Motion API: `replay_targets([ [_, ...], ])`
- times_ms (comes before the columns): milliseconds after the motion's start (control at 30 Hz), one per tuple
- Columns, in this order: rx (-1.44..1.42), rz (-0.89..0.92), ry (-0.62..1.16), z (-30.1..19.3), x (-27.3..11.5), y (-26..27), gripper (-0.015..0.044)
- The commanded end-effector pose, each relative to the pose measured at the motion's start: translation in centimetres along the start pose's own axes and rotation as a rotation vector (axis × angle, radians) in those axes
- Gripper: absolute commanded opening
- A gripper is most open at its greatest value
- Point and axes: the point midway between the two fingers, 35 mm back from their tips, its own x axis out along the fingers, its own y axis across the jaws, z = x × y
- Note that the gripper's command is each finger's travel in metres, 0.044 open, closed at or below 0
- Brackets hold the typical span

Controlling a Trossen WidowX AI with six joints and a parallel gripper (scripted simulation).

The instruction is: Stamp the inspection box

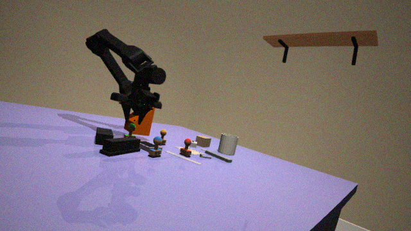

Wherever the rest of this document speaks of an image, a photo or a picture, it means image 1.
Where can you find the beige card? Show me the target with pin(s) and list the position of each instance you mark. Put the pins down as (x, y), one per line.
(193, 152)

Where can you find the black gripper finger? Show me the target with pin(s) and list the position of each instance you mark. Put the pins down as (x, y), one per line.
(126, 109)
(143, 111)

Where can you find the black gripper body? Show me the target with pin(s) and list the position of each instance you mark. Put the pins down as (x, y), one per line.
(125, 99)

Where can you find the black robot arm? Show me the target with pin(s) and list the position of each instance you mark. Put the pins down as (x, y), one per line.
(132, 57)

